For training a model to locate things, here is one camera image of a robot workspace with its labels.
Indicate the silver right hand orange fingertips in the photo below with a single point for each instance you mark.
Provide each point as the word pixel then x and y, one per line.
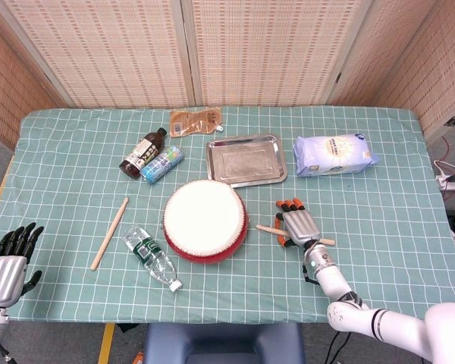
pixel 301 227

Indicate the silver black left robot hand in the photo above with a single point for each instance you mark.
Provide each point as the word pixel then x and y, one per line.
pixel 2 273

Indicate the wooden drumstick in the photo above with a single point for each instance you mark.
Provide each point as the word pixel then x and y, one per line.
pixel 267 228
pixel 110 233

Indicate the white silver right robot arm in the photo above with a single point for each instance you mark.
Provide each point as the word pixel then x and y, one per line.
pixel 333 280

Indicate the steel rectangular tray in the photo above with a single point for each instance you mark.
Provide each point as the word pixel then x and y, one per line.
pixel 246 163

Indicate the red drum white skin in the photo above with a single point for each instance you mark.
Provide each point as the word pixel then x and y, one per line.
pixel 201 220

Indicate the pale blue tissue pack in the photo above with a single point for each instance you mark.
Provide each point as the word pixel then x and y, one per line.
pixel 333 155

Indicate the green checked tablecloth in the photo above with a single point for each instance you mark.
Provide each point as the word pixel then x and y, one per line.
pixel 383 227

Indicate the blue padded seat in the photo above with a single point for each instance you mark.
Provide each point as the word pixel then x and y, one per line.
pixel 220 345

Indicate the brown spouted pouch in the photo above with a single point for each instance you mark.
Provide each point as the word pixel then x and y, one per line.
pixel 195 121

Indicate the clear water bottle green label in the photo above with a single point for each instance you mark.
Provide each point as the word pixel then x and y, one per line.
pixel 151 258

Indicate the blue drink can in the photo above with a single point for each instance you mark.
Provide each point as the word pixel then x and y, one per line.
pixel 161 165

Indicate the white power strip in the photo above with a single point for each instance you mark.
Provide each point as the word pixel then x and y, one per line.
pixel 450 184

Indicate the brown tea bottle black label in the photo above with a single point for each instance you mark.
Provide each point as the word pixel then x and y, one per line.
pixel 142 153

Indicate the woven folding screen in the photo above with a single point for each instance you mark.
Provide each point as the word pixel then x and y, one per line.
pixel 117 57

